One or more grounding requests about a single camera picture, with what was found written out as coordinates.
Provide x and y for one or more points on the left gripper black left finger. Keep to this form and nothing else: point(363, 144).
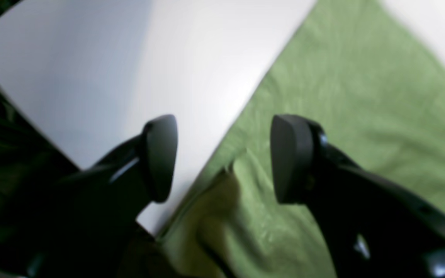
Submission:
point(79, 226)

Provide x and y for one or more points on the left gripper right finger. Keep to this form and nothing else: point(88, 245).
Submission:
point(373, 228)

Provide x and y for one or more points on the olive green t-shirt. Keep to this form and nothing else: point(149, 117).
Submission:
point(372, 74)

